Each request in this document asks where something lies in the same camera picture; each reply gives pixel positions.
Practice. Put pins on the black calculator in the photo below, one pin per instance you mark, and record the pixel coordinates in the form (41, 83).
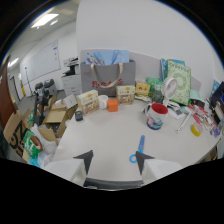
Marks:
(79, 115)

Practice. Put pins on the green patterned book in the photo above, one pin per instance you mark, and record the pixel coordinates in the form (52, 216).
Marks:
(179, 81)

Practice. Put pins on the white paper cup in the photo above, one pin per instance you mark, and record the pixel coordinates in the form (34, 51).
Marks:
(103, 101)

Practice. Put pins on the yellow snack box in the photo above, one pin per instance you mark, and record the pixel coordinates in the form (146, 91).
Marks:
(142, 88)

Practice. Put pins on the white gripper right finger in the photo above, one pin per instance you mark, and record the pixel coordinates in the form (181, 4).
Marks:
(156, 168)

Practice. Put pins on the large yellow tea box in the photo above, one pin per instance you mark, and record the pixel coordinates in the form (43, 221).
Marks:
(88, 102)

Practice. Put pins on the green snack packet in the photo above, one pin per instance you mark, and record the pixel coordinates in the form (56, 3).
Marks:
(32, 144)

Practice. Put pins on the whiteboard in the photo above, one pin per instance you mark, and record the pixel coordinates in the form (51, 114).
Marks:
(41, 61)

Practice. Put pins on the printed cardboard box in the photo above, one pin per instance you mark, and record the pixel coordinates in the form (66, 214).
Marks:
(15, 131)

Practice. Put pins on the small yellow tea box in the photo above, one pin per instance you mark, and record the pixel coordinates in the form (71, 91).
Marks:
(125, 94)

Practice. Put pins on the yellow tape roll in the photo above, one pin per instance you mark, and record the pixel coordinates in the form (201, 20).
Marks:
(196, 129)

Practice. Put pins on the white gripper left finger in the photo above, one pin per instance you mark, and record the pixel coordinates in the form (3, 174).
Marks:
(68, 168)

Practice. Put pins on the white desk fan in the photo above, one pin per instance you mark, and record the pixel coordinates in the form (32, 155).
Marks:
(169, 88)

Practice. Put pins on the white mug red inside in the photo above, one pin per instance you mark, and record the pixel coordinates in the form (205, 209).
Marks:
(156, 115)

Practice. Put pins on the open cardboard box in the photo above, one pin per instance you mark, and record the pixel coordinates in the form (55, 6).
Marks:
(56, 118)

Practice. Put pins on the grey tote bag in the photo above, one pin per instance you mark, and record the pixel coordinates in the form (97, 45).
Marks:
(107, 76)

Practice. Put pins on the orange cube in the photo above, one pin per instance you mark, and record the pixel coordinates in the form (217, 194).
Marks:
(113, 105)

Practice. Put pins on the office printer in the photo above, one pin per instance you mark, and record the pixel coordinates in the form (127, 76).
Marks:
(71, 76)

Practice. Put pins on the black office chair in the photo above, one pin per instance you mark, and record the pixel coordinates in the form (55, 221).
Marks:
(46, 90)

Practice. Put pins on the white ruler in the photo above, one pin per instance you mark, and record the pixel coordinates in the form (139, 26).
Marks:
(185, 121)

